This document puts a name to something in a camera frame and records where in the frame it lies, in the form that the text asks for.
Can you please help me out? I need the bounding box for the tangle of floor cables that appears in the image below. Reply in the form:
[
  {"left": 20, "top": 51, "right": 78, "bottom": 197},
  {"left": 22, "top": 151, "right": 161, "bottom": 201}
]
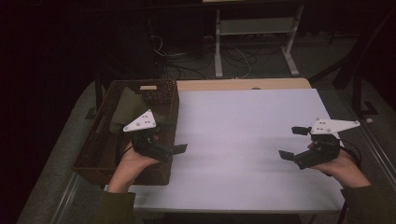
[{"left": 148, "top": 34, "right": 260, "bottom": 80}]

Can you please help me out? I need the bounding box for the person's right hand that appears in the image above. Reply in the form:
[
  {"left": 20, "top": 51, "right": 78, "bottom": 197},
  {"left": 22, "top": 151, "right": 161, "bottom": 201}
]
[{"left": 307, "top": 141, "right": 372, "bottom": 189}]

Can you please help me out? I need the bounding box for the brown woven basket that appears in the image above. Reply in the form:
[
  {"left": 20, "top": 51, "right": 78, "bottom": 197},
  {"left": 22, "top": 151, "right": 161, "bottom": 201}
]
[{"left": 71, "top": 79, "right": 180, "bottom": 187}]

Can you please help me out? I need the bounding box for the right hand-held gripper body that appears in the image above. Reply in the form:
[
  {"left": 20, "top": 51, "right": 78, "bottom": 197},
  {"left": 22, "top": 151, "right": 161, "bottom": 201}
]
[{"left": 293, "top": 117, "right": 361, "bottom": 171}]

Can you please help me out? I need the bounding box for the dark metal stand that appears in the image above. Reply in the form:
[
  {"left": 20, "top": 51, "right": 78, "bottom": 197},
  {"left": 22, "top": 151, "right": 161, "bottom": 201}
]
[{"left": 307, "top": 8, "right": 396, "bottom": 118}]

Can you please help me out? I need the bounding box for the white metal stand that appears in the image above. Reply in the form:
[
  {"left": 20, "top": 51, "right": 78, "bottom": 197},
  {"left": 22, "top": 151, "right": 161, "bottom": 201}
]
[{"left": 214, "top": 4, "right": 304, "bottom": 78}]

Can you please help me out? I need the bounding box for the person's left hand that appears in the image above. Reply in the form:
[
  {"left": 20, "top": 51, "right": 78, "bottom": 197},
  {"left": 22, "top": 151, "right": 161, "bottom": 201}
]
[{"left": 116, "top": 140, "right": 161, "bottom": 185}]

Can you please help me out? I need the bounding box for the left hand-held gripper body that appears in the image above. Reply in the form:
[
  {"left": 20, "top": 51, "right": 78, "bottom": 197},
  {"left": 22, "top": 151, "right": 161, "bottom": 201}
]
[{"left": 122, "top": 109, "right": 176, "bottom": 163}]

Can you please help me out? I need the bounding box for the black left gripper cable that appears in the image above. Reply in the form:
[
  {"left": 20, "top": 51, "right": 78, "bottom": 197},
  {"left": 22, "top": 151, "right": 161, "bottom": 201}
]
[{"left": 115, "top": 133, "right": 135, "bottom": 164}]

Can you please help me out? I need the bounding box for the grey metal rail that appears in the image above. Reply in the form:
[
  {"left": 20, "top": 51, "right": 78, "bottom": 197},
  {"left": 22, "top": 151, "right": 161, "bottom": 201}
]
[
  {"left": 354, "top": 122, "right": 396, "bottom": 188},
  {"left": 50, "top": 172, "right": 83, "bottom": 224}
]

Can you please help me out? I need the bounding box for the black metal table leg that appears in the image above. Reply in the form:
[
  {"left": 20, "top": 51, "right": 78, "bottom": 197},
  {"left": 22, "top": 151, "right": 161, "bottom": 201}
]
[{"left": 93, "top": 73, "right": 106, "bottom": 110}]

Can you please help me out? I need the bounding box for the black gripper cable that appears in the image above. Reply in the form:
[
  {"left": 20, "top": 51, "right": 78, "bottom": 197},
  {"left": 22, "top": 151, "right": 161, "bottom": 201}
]
[
  {"left": 339, "top": 139, "right": 363, "bottom": 171},
  {"left": 115, "top": 133, "right": 135, "bottom": 164}
]

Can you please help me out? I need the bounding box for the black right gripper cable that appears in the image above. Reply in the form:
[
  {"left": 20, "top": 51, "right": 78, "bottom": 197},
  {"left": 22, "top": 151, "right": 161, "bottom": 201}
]
[{"left": 339, "top": 139, "right": 363, "bottom": 171}]

